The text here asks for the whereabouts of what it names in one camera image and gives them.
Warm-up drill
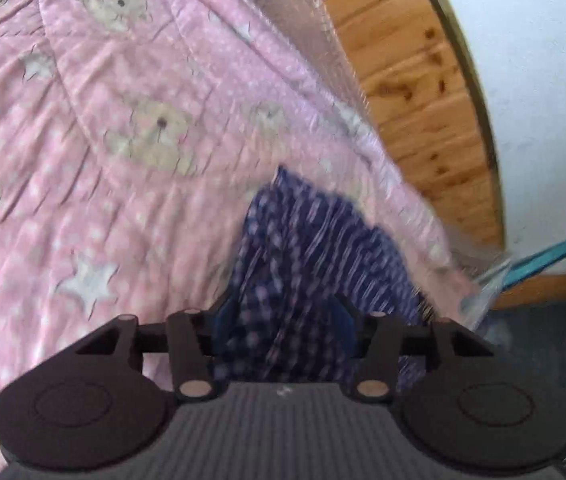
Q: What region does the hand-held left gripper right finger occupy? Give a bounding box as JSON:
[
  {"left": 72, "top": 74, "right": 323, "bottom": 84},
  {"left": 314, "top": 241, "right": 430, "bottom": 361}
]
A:
[{"left": 332, "top": 296, "right": 495, "bottom": 402}]

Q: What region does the wooden wall panelling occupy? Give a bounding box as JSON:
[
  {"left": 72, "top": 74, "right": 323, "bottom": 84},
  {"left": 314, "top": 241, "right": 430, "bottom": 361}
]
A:
[{"left": 295, "top": 0, "right": 566, "bottom": 311}]

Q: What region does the clear bubble wrap sheet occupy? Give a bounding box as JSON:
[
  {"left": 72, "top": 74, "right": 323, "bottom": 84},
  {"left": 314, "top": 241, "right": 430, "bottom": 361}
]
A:
[{"left": 223, "top": 0, "right": 514, "bottom": 321}]

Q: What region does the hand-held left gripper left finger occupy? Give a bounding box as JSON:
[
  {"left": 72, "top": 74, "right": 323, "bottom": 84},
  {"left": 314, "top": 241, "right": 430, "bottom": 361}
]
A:
[{"left": 76, "top": 287, "right": 236, "bottom": 403}]

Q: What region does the navy checked shirt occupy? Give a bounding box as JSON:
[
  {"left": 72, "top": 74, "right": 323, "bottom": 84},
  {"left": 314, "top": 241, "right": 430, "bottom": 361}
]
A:
[{"left": 212, "top": 164, "right": 431, "bottom": 396}]

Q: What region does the pink bear-print quilt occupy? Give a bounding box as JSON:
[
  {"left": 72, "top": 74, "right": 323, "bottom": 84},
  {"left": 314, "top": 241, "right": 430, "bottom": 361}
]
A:
[{"left": 0, "top": 0, "right": 484, "bottom": 480}]

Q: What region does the teal strips bundle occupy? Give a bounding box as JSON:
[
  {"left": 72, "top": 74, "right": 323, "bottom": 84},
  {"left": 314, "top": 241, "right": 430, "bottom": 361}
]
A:
[{"left": 500, "top": 236, "right": 566, "bottom": 291}]

